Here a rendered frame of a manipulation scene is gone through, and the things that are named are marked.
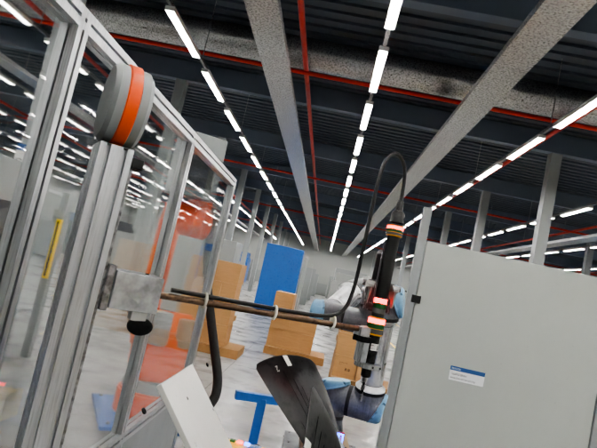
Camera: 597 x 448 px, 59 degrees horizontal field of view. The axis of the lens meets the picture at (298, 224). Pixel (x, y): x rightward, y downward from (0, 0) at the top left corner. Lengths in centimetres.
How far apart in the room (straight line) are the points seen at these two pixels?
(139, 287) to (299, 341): 966
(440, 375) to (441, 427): 29
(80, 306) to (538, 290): 280
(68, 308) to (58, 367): 10
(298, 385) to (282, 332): 930
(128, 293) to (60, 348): 14
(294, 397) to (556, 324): 231
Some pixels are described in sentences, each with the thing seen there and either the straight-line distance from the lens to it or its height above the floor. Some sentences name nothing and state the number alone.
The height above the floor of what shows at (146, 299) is 154.
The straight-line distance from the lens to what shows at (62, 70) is 111.
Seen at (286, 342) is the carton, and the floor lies 28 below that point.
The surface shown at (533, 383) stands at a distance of 342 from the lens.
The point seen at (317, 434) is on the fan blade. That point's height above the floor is 135.
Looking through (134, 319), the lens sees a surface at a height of 149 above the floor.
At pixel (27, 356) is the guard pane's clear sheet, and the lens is 125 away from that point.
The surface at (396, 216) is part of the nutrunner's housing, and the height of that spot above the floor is 184.
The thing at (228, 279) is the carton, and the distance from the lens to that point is 929.
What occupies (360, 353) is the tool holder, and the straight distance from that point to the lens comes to 135.
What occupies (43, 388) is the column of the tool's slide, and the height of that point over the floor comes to 136.
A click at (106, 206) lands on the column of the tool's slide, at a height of 169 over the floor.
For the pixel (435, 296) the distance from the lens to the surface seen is 322.
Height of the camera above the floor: 164
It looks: 5 degrees up
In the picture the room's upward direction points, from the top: 12 degrees clockwise
